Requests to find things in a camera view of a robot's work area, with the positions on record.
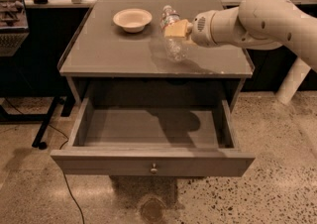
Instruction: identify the white paper bowl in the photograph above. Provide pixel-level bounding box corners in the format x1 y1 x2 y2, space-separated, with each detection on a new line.
113 9 153 33

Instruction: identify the open grey top drawer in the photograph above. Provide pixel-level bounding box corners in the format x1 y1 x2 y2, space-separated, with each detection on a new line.
51 98 255 177

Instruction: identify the clear plastic water bottle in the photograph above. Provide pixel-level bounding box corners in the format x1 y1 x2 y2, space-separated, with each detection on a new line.
159 5 187 62

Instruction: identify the black table leg frame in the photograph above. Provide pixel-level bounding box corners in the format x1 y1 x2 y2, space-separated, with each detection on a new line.
0 96 75 150

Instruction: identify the black floor cable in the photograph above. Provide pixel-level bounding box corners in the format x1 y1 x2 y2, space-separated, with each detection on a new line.
49 123 86 224

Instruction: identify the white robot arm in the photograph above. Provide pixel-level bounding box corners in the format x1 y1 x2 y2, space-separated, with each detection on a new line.
161 0 317 104

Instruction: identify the round metal drawer knob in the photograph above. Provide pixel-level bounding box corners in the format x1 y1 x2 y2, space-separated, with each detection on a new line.
150 164 158 174

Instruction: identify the white gripper with vent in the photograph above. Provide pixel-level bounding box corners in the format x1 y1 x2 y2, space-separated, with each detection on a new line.
164 10 217 48

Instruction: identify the grey cabinet with counter top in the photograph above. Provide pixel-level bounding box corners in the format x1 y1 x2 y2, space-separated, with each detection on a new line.
57 0 256 107

